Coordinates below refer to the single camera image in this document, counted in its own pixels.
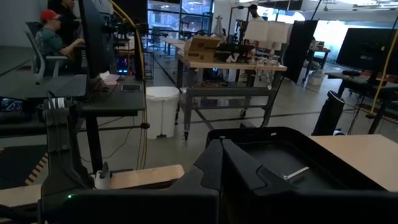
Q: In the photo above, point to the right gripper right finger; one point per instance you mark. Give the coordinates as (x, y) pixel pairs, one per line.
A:
(311, 208)

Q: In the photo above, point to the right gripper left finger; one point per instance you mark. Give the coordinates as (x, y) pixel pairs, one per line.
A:
(140, 208)

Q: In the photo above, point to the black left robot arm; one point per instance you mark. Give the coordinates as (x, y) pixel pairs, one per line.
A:
(62, 140)

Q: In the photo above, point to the black pegboard tool cart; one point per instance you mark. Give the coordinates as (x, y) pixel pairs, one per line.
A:
(280, 155)

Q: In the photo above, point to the light wooden desk top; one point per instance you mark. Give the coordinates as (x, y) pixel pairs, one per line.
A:
(357, 155)

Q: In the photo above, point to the white trash bin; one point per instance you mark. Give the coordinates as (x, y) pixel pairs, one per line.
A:
(161, 112)

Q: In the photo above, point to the black desk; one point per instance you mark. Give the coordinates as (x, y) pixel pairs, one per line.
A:
(118, 102)

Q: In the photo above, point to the black floor mat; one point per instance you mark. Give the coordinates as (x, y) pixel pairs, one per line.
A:
(18, 165)

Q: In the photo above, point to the black monitor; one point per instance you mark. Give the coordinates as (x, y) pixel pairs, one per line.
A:
(300, 49)
(367, 49)
(96, 37)

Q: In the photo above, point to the wooden workbench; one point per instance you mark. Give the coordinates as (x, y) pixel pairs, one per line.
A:
(230, 66)

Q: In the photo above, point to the cardboard box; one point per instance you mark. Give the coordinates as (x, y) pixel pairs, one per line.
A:
(202, 48)

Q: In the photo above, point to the grey office chair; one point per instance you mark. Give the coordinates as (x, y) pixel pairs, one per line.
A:
(40, 62)

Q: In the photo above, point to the white lamp shade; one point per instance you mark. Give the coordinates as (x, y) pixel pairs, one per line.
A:
(278, 32)
(256, 31)

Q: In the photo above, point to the person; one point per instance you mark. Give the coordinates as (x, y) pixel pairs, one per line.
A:
(66, 18)
(51, 40)
(255, 12)

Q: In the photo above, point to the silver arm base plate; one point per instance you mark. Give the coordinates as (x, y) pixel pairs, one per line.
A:
(102, 181)

